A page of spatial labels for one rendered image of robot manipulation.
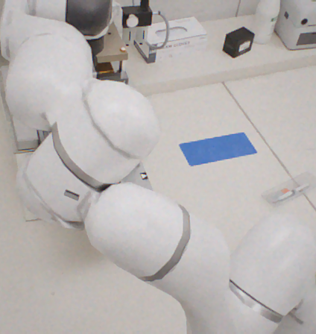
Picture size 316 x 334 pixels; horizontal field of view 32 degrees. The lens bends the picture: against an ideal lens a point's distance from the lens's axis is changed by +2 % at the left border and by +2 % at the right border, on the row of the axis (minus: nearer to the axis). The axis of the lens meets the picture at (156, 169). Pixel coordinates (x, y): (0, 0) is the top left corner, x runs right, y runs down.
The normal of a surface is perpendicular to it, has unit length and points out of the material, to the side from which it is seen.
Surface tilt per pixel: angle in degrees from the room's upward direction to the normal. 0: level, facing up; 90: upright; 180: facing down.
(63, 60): 23
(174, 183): 0
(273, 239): 30
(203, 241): 45
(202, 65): 0
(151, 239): 55
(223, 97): 0
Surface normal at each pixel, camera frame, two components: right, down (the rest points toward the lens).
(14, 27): -0.64, -0.18
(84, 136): -0.47, 0.00
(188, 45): 0.43, 0.69
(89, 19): -0.06, 0.59
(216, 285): 0.43, 0.30
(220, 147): 0.11, -0.68
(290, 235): -0.14, -0.34
